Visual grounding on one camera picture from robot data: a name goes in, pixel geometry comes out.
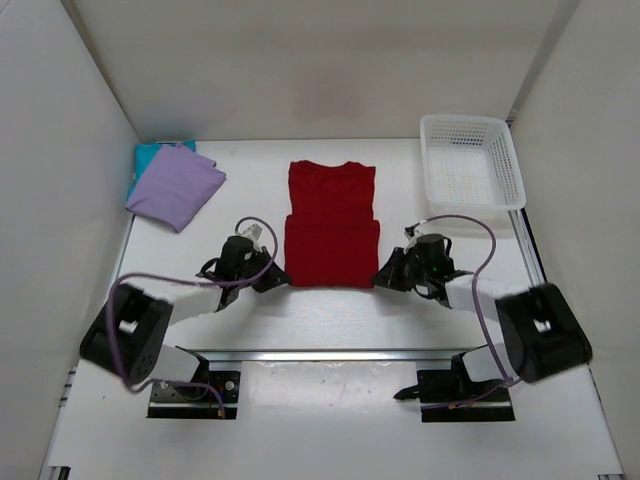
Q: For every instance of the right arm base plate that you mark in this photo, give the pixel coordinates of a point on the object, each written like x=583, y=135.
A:
x=445, y=397

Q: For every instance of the white plastic basket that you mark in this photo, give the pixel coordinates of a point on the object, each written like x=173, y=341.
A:
x=470, y=166

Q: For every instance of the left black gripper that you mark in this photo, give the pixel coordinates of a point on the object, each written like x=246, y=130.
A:
x=265, y=275

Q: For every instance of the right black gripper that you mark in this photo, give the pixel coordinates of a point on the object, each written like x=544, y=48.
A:
x=398, y=270

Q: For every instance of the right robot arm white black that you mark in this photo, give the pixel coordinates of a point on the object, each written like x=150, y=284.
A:
x=541, y=336

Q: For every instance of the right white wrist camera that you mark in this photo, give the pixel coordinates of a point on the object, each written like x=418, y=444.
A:
x=413, y=233

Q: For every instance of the red t shirt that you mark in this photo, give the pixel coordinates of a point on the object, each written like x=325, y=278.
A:
x=331, y=235

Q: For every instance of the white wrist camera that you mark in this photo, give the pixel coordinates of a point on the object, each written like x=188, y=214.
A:
x=252, y=232
x=413, y=233

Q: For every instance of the purple t shirt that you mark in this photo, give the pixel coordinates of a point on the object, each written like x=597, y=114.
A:
x=175, y=185

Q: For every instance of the teal t shirt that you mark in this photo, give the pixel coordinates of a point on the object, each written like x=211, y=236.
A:
x=145, y=153

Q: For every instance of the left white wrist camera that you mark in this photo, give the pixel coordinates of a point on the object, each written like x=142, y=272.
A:
x=252, y=232

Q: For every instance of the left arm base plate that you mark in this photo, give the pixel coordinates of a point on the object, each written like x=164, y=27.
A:
x=200, y=403

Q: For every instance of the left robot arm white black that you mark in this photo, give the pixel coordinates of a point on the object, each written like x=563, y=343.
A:
x=127, y=336

